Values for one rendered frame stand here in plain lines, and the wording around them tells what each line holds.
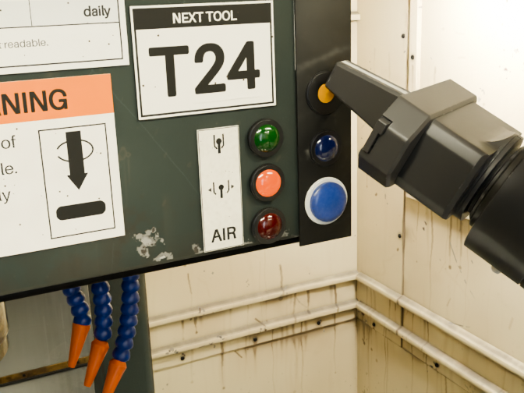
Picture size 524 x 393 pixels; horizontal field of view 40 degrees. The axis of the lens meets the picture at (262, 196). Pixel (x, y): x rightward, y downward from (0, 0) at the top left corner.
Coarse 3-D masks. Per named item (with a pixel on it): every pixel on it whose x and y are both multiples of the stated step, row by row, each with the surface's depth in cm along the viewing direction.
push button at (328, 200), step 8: (320, 184) 53; (328, 184) 53; (336, 184) 53; (320, 192) 52; (328, 192) 53; (336, 192) 53; (344, 192) 53; (312, 200) 53; (320, 200) 53; (328, 200) 53; (336, 200) 53; (344, 200) 54; (312, 208) 53; (320, 208) 53; (328, 208) 53; (336, 208) 53; (344, 208) 54; (320, 216) 53; (328, 216) 53; (336, 216) 54
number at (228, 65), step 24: (192, 48) 46; (216, 48) 47; (240, 48) 48; (264, 48) 49; (192, 72) 47; (216, 72) 48; (240, 72) 48; (264, 72) 49; (192, 96) 47; (216, 96) 48; (240, 96) 49
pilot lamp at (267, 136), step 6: (264, 126) 50; (270, 126) 50; (258, 132) 50; (264, 132) 50; (270, 132) 50; (276, 132) 50; (258, 138) 50; (264, 138) 50; (270, 138) 50; (276, 138) 50; (258, 144) 50; (264, 144) 50; (270, 144) 50; (276, 144) 50; (264, 150) 50; (270, 150) 50
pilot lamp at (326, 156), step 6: (324, 138) 52; (330, 138) 52; (318, 144) 52; (324, 144) 52; (330, 144) 52; (336, 144) 53; (318, 150) 52; (324, 150) 52; (330, 150) 52; (336, 150) 53; (318, 156) 52; (324, 156) 52; (330, 156) 52
